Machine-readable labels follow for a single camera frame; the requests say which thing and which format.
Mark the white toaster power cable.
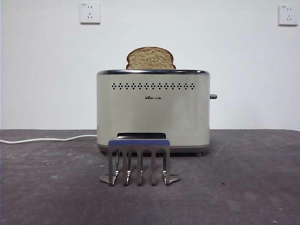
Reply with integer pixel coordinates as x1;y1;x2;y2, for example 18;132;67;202
0;134;98;144

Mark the beige metal toaster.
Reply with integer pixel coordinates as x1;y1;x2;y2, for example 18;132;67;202
96;69;211;157

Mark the white wall socket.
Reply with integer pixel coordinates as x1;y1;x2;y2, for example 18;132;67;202
277;4;300;26
80;2;101;25

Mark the brown bread slice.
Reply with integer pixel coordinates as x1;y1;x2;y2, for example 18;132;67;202
126;46;176;70

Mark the steel toast rack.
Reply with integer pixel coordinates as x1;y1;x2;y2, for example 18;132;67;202
99;132;180;187

